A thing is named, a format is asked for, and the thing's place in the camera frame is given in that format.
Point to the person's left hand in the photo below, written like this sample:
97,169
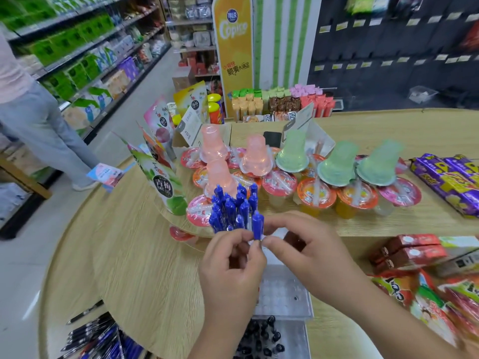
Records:
230,287

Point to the person's right hand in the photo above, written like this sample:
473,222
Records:
318,257

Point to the clear tiered pen holder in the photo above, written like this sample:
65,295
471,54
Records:
284,295

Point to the cluster of black pens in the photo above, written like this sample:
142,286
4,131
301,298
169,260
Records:
262,336

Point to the blue click pen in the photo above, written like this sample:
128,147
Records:
258,224

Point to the cluster of blue pens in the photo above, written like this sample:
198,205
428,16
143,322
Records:
228,209

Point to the pile of blue black pens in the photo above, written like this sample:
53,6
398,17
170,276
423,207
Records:
101,340

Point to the person's right forearm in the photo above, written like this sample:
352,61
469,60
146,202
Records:
404,325

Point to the person's left forearm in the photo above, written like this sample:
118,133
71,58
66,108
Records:
220,345

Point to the jelly cup display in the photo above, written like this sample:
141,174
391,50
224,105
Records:
318,194

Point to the black pegboard display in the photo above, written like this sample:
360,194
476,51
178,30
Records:
393,82

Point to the red lid pink jelly cup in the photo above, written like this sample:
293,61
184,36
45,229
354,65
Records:
181,234

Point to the clear cup with red lid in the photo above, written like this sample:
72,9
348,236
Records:
198,213

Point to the wooden round tier stand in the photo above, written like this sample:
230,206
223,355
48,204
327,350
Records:
172,220

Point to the stack of red snack packets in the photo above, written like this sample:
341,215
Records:
408,254

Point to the green jelly cup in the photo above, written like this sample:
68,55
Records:
380,164
338,166
292,155

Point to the green jelly pouch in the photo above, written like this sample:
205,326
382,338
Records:
164,186

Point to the black flat device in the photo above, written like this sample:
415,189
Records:
272,139

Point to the white card sign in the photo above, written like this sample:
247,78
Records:
299,119
190,127

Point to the pile of colourful snack bags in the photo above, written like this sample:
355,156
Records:
449,306

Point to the purple candy packets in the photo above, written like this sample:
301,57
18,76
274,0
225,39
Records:
445,183

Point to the row of white candy packets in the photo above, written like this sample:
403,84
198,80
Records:
271,117

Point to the row of red candy sticks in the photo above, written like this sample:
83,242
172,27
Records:
320,106

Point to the red jelly pouch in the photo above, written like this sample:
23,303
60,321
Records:
157,153

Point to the pile of brown candies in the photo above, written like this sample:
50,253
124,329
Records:
284,104

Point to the row of tan candy sticks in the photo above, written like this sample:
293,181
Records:
247,110

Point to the pile of pink candies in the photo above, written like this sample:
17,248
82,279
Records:
307,90

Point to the yellow lid orange can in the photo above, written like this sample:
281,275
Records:
214,97
216,115

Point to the pile of green candies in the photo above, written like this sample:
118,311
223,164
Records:
258,94

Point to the pink white jelly pouch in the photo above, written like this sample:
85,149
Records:
160,117

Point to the orange white snack carton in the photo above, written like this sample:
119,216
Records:
172,109

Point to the yellow white jelly pouch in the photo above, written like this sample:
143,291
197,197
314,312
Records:
191,99

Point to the small clear plastic cup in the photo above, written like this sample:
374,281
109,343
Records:
423,95

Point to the white green striped banner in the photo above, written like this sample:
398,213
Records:
286,41

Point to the yellow banner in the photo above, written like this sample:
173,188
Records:
234,52

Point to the light wooden board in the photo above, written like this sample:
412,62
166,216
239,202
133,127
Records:
24,179

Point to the rear store shelf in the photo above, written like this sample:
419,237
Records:
192,33

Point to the green hanging snack bag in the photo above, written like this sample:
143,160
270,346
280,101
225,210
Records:
366,4

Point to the red hanging snack bag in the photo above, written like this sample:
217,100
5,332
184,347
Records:
471,37

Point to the background store shelf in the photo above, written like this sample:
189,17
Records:
82,44

